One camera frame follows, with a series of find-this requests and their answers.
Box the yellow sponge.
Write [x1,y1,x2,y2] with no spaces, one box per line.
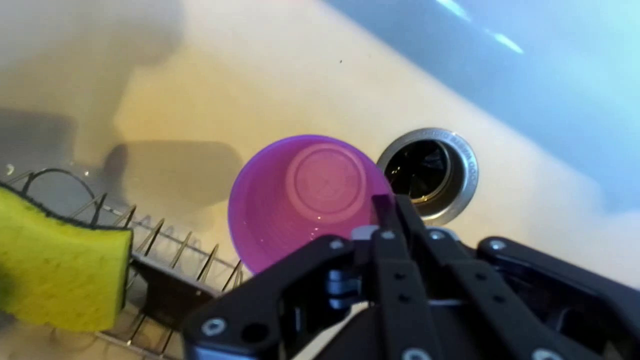
[0,183,136,334]

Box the white kitchen sink basin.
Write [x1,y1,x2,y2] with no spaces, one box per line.
[0,0,640,360]

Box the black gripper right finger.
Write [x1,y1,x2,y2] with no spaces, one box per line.
[392,196,640,360]

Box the metal sink drain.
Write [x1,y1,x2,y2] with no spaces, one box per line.
[376,127,481,227]

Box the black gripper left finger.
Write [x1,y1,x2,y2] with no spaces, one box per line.
[183,194,436,360]

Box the purple plastic cup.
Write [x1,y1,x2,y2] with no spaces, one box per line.
[226,134,397,277]

